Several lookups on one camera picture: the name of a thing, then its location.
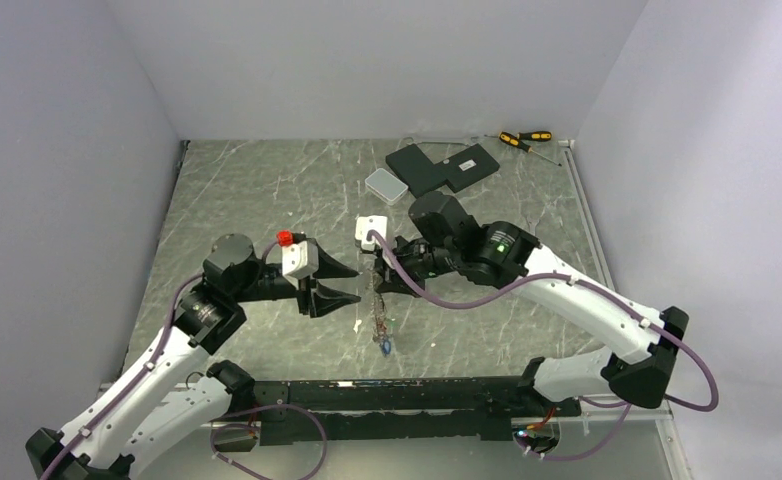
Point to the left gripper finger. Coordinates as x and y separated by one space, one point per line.
330 268
325 300

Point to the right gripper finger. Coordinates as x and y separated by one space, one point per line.
392 285
382 271

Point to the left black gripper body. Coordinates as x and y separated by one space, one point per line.
282 288

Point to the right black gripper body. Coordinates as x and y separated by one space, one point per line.
417 261

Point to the silver disc keyring with keys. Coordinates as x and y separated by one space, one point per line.
371 316

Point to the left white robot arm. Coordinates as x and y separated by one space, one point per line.
141 415

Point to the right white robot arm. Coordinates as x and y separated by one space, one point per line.
639 343

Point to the yellow black screwdriver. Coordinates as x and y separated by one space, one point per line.
528 147
534 136

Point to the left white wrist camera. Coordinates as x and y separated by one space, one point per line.
299 255

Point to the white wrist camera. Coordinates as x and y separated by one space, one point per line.
367 231
299 255

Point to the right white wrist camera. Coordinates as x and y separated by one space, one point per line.
367 231

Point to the white network switch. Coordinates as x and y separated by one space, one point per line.
386 186

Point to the black network switch large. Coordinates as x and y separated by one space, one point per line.
415 169

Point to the black network switch small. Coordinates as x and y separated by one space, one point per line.
469 167

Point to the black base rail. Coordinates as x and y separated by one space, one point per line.
488 408

